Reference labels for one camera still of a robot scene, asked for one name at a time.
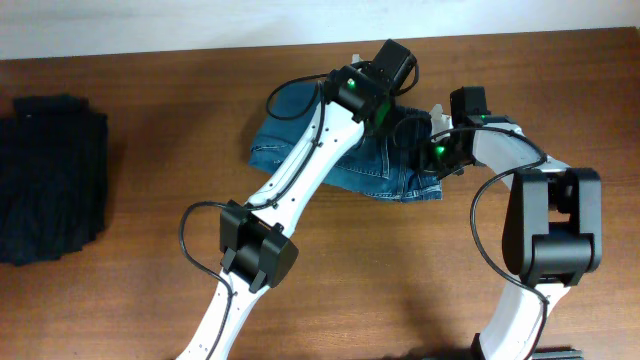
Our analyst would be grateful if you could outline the blue denim jeans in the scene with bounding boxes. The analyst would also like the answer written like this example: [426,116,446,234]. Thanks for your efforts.
[248,106,443,203]

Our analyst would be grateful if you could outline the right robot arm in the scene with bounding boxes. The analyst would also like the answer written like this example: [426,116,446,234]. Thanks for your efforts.
[420,86,603,360]

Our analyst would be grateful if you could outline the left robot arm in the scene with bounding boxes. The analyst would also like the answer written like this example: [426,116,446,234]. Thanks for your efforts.
[180,40,418,359]

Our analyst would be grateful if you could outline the black folded garment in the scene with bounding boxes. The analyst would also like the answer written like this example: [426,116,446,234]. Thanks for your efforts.
[1,94,108,266]

